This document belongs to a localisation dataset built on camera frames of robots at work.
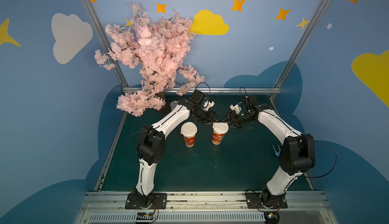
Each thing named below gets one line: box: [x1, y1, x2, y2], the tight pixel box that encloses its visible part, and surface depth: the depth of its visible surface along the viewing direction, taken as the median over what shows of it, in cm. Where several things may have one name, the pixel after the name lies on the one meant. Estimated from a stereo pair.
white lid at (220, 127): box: [212, 122, 229, 135], surface depth 84 cm
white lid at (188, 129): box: [180, 121, 198, 137], surface depth 84 cm
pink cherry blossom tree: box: [94, 2, 205, 117], surface depth 77 cm
